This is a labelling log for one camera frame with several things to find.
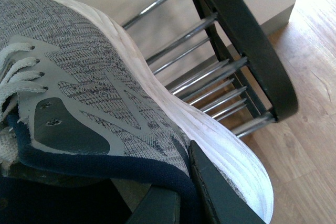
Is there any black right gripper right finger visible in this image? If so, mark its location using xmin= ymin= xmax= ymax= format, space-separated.
xmin=188 ymin=141 xmax=264 ymax=223

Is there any black metal shoe rack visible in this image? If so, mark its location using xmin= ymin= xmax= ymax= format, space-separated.
xmin=123 ymin=0 xmax=298 ymax=138

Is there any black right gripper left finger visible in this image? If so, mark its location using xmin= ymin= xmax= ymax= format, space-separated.
xmin=126 ymin=186 xmax=181 ymax=224

